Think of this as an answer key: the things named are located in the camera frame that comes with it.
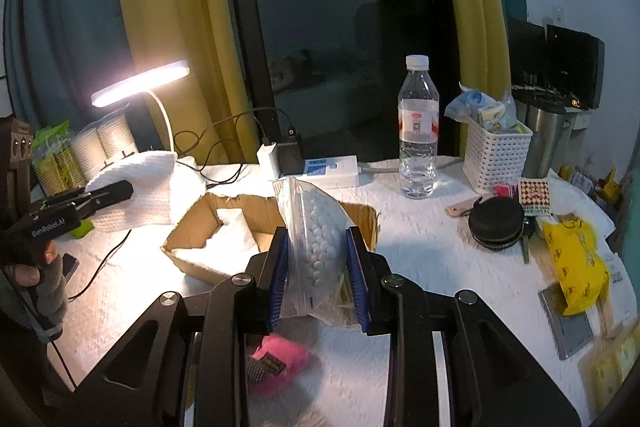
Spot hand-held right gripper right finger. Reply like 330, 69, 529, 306
345, 226, 582, 427

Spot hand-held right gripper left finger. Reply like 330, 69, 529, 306
74, 226, 291, 427

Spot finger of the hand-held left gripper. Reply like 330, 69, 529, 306
75, 199, 132, 228
42, 179, 134, 208

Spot white towel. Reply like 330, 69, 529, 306
84, 150, 179, 234

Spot clear bag of white pellets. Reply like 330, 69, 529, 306
272, 176, 365, 334

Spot cardboard box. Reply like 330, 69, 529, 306
160, 193, 380, 295

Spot person's left forearm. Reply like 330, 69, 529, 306
0, 304, 76, 410

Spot person's left hand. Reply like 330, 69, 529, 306
0, 239, 69, 344

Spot small dark flat device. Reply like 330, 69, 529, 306
59, 254, 81, 279

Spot green snack packet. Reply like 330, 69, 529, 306
31, 121, 87, 198

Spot white cloth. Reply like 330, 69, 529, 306
171, 206, 262, 279

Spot pink fluffy cloth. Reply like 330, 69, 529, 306
246, 332, 312, 397

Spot white power strip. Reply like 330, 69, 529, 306
301, 155, 362, 189

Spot white desk lamp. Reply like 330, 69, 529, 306
90, 60, 202, 170

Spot white charger plug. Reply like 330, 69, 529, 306
256, 144, 279, 180

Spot wooden key tag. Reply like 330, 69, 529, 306
446, 201, 482, 220

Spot black power adapter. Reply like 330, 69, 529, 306
277, 131, 306, 176

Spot black round zip case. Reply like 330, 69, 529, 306
468, 196, 526, 254

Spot clear plastic water bottle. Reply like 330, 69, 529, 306
397, 55, 441, 199

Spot white perforated plastic basket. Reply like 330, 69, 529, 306
462, 119, 534, 196

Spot yellow curtain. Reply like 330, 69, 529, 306
115, 0, 243, 166
426, 0, 514, 158

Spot red checkered small box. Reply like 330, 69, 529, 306
517, 176, 552, 219

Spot blue and white packets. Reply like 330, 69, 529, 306
444, 82, 519, 131

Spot yellow plastic bag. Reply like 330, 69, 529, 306
542, 216, 612, 317

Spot grey notebook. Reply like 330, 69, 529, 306
538, 286, 597, 361

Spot stainless steel tumbler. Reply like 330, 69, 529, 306
514, 94, 569, 178

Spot dark window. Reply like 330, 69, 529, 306
224, 0, 462, 161

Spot pale yellow packets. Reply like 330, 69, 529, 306
581, 321, 637, 414

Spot black monitor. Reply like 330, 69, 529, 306
506, 16, 606, 110

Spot thin black cable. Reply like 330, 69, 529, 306
67, 227, 134, 301

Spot black charging cable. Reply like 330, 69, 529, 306
172, 106, 296, 185

